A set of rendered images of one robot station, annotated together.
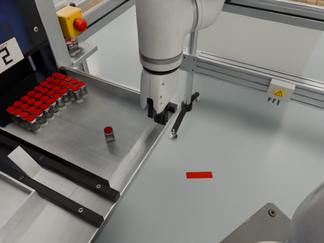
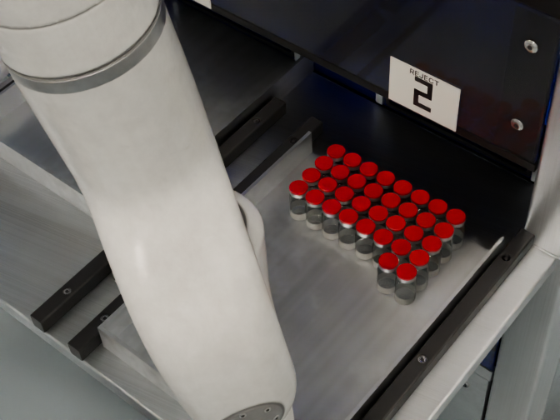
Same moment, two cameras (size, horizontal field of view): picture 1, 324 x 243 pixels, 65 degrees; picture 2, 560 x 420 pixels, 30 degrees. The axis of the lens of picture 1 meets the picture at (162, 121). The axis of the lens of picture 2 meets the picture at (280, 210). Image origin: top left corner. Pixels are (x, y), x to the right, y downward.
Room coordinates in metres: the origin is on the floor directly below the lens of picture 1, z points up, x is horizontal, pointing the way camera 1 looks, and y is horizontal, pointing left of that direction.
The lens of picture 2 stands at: (0.60, -0.41, 1.78)
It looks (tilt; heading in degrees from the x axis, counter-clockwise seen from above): 50 degrees down; 106
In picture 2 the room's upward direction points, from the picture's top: 4 degrees counter-clockwise
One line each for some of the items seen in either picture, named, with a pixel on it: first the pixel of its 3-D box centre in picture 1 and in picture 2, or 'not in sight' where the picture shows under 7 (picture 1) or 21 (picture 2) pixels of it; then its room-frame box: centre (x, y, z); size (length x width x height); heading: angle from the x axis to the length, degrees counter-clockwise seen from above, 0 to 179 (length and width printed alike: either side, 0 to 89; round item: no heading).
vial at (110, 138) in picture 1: (109, 136); not in sight; (0.38, 0.12, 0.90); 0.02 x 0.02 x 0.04
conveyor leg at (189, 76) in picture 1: (190, 64); not in sight; (1.33, -0.18, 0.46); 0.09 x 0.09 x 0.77; 63
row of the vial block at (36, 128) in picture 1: (57, 104); (357, 234); (0.49, 0.28, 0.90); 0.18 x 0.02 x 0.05; 153
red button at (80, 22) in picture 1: (79, 24); not in sight; (0.76, 0.26, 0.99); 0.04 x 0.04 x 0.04; 63
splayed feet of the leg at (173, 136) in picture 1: (186, 110); not in sight; (1.33, -0.18, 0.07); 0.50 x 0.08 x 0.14; 153
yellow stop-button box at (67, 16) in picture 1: (68, 21); not in sight; (0.78, 0.30, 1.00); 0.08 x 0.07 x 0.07; 63
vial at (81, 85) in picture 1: (82, 89); (405, 284); (0.55, 0.22, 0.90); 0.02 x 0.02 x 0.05
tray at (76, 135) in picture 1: (84, 117); (306, 292); (0.45, 0.20, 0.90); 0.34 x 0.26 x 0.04; 63
